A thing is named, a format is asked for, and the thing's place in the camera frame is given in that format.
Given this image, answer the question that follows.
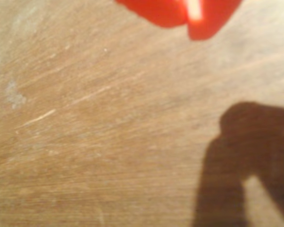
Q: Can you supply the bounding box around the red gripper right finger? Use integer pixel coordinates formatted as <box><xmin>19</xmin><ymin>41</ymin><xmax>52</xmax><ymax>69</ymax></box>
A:
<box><xmin>186</xmin><ymin>0</ymin><xmax>242</xmax><ymax>41</ymax></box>

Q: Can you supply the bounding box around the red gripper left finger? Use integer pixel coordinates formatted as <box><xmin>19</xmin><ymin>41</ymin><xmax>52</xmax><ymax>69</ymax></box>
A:
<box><xmin>114</xmin><ymin>0</ymin><xmax>188</xmax><ymax>28</ymax></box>

